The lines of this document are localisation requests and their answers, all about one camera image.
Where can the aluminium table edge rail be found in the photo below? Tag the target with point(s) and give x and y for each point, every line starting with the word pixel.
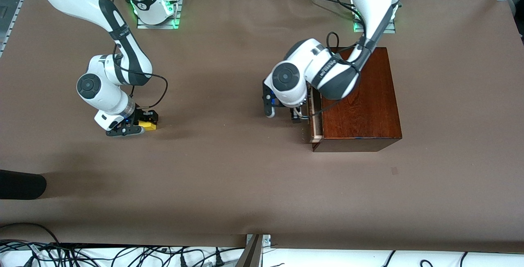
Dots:
pixel 12 17

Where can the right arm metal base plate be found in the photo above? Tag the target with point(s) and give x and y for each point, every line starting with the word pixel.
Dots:
pixel 157 26

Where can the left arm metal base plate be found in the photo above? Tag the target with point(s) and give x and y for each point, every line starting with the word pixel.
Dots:
pixel 389 30

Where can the aluminium frame post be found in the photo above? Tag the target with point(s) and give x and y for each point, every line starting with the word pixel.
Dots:
pixel 251 254

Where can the yellow block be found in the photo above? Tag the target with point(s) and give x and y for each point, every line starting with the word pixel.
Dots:
pixel 149 126

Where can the black cylindrical object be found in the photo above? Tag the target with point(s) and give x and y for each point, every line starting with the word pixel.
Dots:
pixel 20 185

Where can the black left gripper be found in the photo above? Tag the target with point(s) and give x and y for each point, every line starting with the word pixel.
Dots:
pixel 295 113

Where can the dark wooden drawer cabinet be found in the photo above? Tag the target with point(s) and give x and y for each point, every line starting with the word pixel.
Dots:
pixel 368 115

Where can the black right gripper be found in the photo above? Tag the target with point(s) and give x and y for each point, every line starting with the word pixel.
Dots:
pixel 144 115

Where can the brown paper table cover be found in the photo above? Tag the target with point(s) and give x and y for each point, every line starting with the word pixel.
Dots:
pixel 204 156

